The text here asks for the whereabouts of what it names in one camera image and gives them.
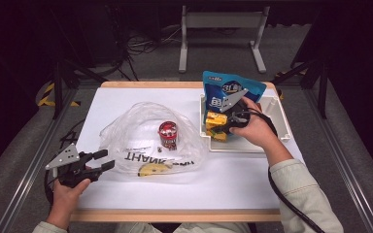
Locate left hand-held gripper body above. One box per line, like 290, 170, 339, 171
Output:
45, 142, 104, 188

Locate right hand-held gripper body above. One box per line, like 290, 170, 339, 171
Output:
218, 87, 253, 135

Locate yellow drink carton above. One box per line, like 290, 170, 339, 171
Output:
205, 110, 230, 143

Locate blue snack bag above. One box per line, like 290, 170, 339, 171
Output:
202, 70, 268, 115

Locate white plastic tray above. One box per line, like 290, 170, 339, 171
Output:
198, 93, 293, 153

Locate translucent plastic shopping bag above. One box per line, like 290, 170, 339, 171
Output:
99, 101, 210, 178

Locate person's right hand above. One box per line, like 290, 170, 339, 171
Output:
228, 95, 282, 153

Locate person's left hand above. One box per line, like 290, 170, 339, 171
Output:
52, 164, 93, 216

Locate red round can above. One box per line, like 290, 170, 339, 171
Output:
157, 120, 180, 151

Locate yellow black striped tape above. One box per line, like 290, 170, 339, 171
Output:
37, 82, 82, 108

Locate white table cover board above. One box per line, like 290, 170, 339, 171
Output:
76, 87, 305, 211

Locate black metal stand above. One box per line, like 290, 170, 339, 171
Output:
270, 57, 330, 120

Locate white metal stand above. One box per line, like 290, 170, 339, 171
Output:
178, 4, 271, 74

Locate person's legs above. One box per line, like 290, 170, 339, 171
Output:
115, 221, 252, 233

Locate black cable beside table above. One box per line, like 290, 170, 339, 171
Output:
59, 119, 85, 149

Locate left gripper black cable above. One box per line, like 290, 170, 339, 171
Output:
43, 169, 59, 208

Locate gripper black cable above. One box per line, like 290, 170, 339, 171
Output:
43, 169, 59, 208
248, 107, 327, 233

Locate aluminium floor rail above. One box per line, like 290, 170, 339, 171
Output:
0, 88, 79, 233
304, 86, 373, 233

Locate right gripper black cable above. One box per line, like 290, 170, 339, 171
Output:
248, 107, 327, 233

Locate bundle of floor cables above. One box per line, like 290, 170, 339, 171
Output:
110, 23, 183, 82

